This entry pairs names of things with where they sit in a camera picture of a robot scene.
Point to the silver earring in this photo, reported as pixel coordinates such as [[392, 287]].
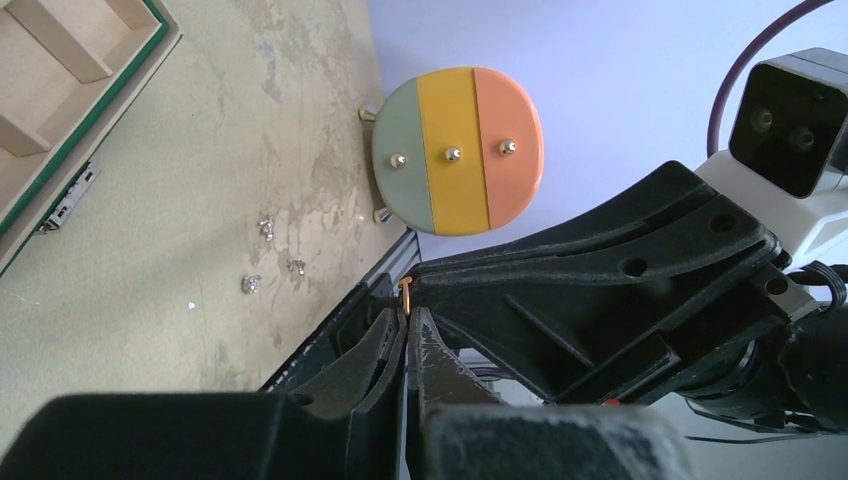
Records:
[[267, 227], [250, 284], [296, 265]]

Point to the green jewelry box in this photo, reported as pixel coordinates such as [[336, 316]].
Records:
[[53, 203]]

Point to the green jewelry tray insert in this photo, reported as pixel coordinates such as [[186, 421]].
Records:
[[62, 64]]

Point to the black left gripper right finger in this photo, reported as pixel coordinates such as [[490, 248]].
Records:
[[459, 429]]

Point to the gold hoop earring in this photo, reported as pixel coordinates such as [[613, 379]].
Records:
[[404, 286]]

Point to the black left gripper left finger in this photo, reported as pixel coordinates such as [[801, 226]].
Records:
[[344, 423]]

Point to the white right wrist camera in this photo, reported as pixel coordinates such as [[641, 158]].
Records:
[[786, 163]]

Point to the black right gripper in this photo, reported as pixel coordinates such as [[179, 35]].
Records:
[[793, 379]]

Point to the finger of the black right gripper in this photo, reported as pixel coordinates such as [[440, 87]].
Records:
[[582, 347], [669, 223]]

